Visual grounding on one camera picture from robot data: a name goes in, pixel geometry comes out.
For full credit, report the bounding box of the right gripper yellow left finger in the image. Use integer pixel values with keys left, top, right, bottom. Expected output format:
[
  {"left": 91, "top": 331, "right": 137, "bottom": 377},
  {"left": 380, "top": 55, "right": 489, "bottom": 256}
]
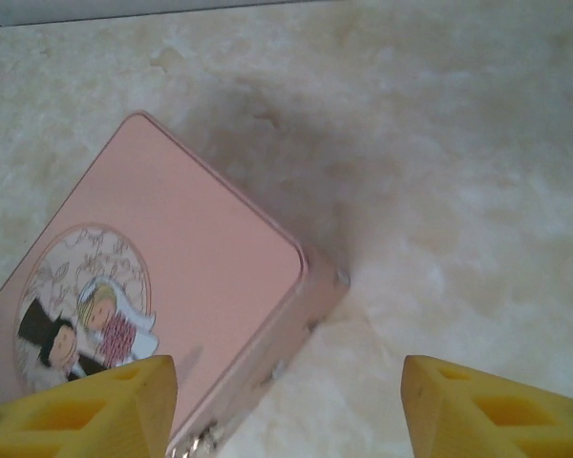
[{"left": 0, "top": 354, "right": 179, "bottom": 458}]

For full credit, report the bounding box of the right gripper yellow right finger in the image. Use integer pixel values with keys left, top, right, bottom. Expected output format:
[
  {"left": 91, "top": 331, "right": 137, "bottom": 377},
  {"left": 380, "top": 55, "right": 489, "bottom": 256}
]
[{"left": 400, "top": 354, "right": 573, "bottom": 458}]

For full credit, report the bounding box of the pink tin with couple print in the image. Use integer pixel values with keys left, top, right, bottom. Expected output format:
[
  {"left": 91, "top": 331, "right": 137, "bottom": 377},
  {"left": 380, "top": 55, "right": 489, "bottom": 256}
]
[{"left": 0, "top": 110, "right": 352, "bottom": 458}]

